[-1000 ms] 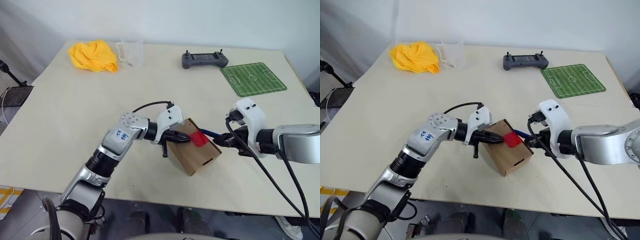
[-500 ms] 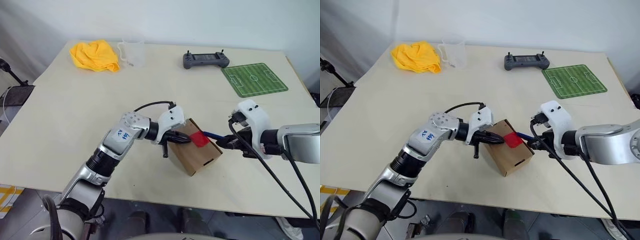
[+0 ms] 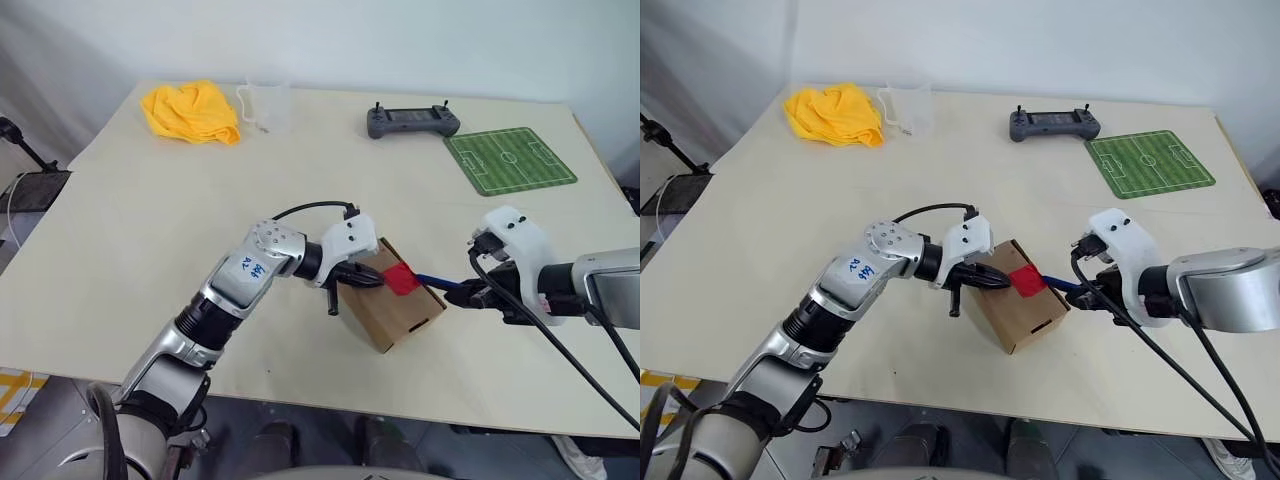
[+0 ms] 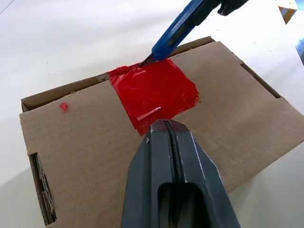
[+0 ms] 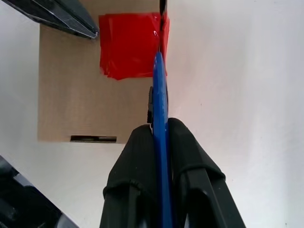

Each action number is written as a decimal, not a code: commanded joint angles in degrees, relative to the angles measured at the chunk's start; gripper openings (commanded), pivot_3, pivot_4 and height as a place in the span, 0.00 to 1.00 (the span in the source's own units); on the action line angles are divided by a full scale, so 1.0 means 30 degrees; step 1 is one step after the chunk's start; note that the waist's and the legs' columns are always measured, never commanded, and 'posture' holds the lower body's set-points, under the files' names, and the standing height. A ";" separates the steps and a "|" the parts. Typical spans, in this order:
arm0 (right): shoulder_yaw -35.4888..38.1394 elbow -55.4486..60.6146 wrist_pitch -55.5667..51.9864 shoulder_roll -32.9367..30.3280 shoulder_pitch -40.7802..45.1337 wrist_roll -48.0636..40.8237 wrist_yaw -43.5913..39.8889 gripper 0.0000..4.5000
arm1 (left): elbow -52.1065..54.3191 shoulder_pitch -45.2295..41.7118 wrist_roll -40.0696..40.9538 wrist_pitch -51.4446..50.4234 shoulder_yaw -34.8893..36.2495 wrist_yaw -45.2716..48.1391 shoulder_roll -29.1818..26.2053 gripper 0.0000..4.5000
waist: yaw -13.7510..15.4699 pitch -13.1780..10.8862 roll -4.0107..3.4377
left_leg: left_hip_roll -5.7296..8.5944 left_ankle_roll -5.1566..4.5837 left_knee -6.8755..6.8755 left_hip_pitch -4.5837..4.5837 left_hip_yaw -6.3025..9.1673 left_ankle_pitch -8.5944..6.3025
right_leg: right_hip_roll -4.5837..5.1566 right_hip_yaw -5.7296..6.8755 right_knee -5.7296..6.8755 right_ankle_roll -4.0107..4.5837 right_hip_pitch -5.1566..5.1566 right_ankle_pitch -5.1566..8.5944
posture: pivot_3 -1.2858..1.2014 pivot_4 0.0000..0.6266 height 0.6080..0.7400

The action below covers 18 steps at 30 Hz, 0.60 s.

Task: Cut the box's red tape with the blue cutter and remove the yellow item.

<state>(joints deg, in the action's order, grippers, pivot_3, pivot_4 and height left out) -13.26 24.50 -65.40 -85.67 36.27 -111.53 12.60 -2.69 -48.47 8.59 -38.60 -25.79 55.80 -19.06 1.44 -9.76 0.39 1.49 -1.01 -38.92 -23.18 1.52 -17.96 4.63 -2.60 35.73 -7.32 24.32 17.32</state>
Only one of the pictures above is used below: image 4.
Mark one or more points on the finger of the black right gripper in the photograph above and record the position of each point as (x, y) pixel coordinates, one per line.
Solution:
(230, 6)

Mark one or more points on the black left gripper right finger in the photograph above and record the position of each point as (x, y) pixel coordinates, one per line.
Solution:
(202, 171)

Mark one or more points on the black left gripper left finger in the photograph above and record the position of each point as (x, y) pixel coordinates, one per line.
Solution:
(147, 178)

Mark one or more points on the blue utility knife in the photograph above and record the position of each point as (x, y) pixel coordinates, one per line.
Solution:
(175, 31)

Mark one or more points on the brown cardboard box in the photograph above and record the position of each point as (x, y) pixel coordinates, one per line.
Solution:
(83, 142)

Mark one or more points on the small yellow blue object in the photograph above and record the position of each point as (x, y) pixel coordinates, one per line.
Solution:
(287, 10)

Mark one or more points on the red tape patch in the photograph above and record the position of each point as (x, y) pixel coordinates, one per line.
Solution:
(154, 95)

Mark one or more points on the blue white object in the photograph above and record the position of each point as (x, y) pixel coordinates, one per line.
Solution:
(300, 52)

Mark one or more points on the small red tape scrap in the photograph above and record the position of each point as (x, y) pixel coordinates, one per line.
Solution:
(63, 107)

